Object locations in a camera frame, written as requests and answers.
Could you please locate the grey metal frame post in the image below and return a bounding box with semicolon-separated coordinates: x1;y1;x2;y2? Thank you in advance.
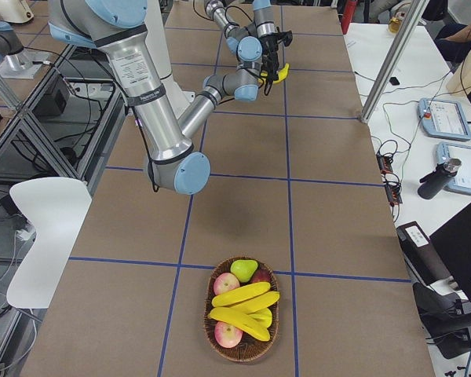
359;0;429;123

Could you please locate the pink apple upper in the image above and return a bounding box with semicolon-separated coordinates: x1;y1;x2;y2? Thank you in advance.
213;273;240;295

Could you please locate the black monitor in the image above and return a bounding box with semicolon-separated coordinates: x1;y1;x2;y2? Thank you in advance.
431;203;471;301

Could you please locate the blue teach pendant near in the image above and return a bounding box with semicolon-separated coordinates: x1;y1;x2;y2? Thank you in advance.
436;141;471;196

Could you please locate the yellow banana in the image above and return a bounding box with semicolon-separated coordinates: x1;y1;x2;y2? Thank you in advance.
249;308;272;328
208;307;271;342
211;281;271;307
230;291;280;314
273;63;290;83

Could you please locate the dark red apple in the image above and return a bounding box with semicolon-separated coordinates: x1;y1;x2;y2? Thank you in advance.
250;269;272;284

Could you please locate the brown wicker fruit basket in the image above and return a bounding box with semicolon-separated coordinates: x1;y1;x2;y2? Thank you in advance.
203;257;280;363

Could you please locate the green pear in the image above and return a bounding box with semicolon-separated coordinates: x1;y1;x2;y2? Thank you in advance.
230;259;258;283

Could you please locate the blue teach pendant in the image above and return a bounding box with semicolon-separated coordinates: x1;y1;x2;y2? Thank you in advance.
436;141;471;196
418;98;471;141

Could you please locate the blue teach pendant far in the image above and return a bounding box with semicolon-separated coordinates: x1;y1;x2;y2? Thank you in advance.
418;98;471;141

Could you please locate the brown paper table cover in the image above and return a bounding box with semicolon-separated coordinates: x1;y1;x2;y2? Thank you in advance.
22;6;434;376

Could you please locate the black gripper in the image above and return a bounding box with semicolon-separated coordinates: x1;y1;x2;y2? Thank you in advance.
258;30;293;95

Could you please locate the pink apple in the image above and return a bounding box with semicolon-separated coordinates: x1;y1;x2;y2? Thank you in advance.
213;273;240;295
214;321;243;349

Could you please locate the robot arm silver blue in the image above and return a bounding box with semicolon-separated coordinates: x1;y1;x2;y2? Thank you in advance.
48;1;274;195
203;1;293;102

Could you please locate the pink apple lower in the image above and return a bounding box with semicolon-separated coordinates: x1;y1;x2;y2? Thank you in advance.
214;321;243;349

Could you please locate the white chair back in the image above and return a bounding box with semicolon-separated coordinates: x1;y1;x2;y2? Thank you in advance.
6;177;92;309

